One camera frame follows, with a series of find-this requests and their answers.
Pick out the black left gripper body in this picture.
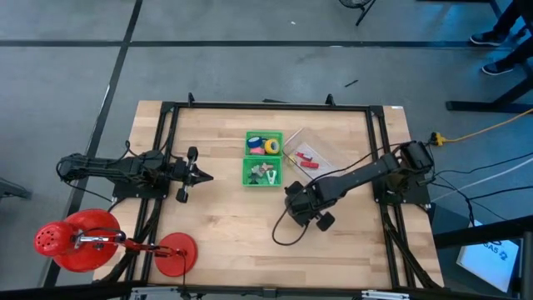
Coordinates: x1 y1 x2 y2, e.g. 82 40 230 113
168 145 200 204

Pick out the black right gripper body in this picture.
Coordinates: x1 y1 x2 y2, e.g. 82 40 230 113
284 179 336 233

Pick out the clear plastic container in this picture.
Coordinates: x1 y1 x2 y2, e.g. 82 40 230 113
281 127 351 181

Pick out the yellow tape roll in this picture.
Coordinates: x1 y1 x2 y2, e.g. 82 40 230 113
264 137 281 156

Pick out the green plastic basket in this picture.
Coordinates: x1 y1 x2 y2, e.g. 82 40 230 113
244 130 285 158
242 156 284 188

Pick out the red desk lamp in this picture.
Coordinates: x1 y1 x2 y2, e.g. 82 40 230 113
33 207 199 278

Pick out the dark grey stand foot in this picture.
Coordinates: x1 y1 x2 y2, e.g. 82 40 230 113
0 177 33 200

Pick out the black metal beam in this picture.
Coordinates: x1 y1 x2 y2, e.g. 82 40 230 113
432 214 533 300

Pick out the white printed sign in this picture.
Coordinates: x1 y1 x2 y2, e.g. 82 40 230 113
456 219 521 293

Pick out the black desk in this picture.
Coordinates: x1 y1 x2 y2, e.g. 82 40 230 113
445 74 533 114

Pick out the black fan stand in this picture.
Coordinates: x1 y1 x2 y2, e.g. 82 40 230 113
337 0 378 27

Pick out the person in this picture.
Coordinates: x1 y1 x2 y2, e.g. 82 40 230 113
469 0 533 75

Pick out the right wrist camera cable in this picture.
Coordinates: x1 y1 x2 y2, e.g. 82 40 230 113
271 206 312 247

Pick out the black aluminium table frame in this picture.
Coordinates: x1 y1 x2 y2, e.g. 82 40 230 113
93 92 446 300

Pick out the white floor cable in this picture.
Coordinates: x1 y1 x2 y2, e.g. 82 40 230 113
431 157 533 204

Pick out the yellow extension cable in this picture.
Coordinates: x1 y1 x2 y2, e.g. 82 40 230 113
431 107 533 147

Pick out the black floor cable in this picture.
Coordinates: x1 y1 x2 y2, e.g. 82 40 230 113
466 185 533 202
432 152 533 178

